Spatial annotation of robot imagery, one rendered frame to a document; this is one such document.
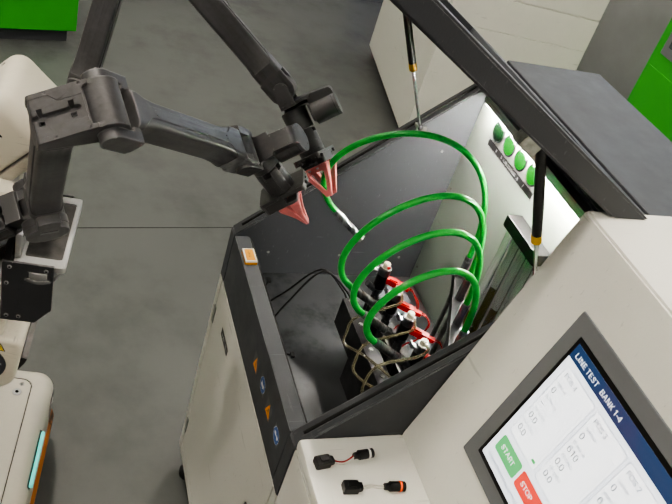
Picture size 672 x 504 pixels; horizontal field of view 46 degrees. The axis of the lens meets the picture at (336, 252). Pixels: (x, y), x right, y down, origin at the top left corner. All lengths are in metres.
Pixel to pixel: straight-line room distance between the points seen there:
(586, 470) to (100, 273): 2.38
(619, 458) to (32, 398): 1.70
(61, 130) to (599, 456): 0.90
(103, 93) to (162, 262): 2.27
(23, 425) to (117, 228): 1.35
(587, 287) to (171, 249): 2.40
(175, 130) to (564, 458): 0.79
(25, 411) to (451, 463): 1.33
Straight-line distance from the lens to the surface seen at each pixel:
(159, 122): 1.24
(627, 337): 1.28
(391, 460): 1.59
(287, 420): 1.62
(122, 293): 3.23
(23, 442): 2.37
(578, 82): 2.08
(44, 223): 1.45
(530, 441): 1.38
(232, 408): 2.02
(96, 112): 1.16
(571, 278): 1.37
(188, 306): 3.22
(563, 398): 1.34
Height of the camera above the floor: 2.15
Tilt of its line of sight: 35 degrees down
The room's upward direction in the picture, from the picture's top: 19 degrees clockwise
